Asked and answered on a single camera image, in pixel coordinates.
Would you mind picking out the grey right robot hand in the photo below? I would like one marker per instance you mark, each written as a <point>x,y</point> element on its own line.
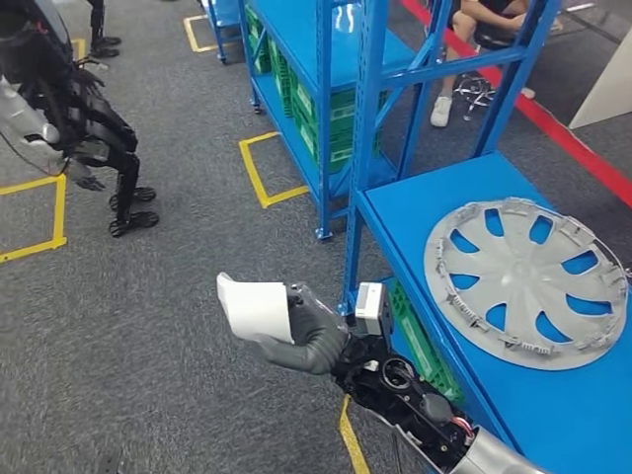
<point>316,340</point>

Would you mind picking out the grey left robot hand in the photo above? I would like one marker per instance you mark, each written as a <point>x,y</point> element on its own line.
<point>111,466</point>

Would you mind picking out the white plastic shell part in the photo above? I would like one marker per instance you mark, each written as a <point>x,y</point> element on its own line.
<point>257,307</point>

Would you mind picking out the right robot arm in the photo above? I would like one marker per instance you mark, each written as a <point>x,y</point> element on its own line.
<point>410,399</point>

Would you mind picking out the blue metal shelf rack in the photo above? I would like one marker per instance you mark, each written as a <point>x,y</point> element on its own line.
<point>224,10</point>
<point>568,418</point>
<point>323,131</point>

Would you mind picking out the yellow floor tape outline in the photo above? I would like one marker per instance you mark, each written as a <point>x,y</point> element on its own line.
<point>78,49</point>
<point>251,170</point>
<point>59,209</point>
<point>352,445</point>

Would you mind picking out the green plastic crate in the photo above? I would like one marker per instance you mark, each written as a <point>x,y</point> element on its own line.
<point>257,46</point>
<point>303,124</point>
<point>420,340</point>
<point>282,78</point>

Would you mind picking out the silver wheel hubcap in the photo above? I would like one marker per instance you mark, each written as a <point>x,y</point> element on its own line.
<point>518,281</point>

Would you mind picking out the black humanoid robot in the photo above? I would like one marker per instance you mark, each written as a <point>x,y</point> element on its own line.
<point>89,124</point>

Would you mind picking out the person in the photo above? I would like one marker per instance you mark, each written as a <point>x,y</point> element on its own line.
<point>461,26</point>
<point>96,19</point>

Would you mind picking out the black swivel chair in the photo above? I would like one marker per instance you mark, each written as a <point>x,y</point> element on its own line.
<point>494,39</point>

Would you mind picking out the red floor tape line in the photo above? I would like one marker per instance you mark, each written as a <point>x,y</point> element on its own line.
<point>568,141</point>

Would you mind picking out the white desk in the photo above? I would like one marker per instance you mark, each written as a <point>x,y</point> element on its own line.
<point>607,91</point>

